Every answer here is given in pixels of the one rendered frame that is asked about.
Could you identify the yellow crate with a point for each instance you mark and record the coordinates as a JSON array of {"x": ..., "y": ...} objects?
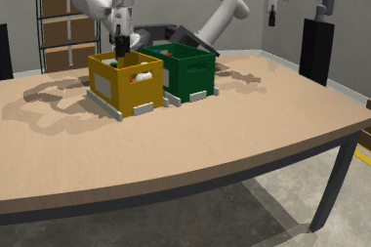
[{"x": 113, "y": 84}]

